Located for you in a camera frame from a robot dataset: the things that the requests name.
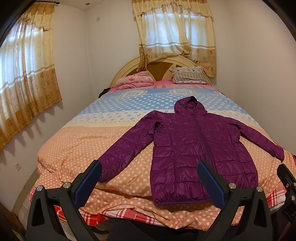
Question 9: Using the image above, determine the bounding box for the purple hooded puffer jacket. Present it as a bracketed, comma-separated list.
[99, 96, 285, 205]

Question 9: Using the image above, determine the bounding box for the red plaid bed sheet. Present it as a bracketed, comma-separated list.
[28, 152, 296, 229]

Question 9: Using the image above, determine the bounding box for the striped patterned pillow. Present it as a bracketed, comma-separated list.
[170, 66, 207, 84]

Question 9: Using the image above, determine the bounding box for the folded pink blanket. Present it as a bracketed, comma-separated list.
[114, 71, 154, 90]

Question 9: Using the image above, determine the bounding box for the beige curtain behind headboard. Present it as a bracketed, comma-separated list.
[132, 0, 216, 77]

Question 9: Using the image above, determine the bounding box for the black curtain rod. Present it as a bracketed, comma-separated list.
[36, 1, 60, 5]

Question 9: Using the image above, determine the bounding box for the white wall socket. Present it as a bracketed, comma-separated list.
[15, 163, 22, 171]

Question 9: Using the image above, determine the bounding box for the beige curtain on left wall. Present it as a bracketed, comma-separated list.
[1, 2, 62, 147]

